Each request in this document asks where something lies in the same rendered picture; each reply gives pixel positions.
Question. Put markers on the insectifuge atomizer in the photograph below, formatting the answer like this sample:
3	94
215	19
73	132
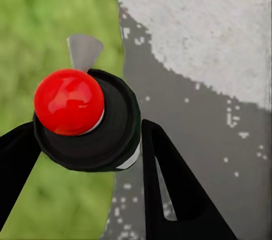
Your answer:
87	119

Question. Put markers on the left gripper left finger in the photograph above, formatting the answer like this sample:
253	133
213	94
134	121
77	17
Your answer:
19	151

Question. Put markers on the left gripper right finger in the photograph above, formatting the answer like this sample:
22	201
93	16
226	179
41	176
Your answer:
197	216

